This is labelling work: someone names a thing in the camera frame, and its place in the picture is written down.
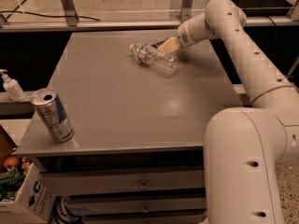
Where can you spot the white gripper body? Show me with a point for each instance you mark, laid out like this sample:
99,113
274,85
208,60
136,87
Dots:
186,37

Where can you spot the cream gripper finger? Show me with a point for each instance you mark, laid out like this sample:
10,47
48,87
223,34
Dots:
170,45

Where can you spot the dark blue rxbar wrapper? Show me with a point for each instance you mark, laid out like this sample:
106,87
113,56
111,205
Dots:
157,44

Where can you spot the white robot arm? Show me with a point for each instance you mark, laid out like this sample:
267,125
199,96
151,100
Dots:
242,145

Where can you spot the silver blue redbull can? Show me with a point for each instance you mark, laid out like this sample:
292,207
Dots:
50,109

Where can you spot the clear plastic water bottle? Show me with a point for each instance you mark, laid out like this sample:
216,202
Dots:
165,64

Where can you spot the grey drawer cabinet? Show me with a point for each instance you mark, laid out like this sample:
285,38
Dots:
136,156

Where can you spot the white pump dispenser bottle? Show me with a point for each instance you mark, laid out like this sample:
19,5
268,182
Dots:
12,87

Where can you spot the orange fruit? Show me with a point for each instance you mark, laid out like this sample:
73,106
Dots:
11,161

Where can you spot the white cardboard box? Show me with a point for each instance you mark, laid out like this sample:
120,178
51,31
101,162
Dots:
33,204

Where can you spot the metal frame rail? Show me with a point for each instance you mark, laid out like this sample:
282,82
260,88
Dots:
95,15

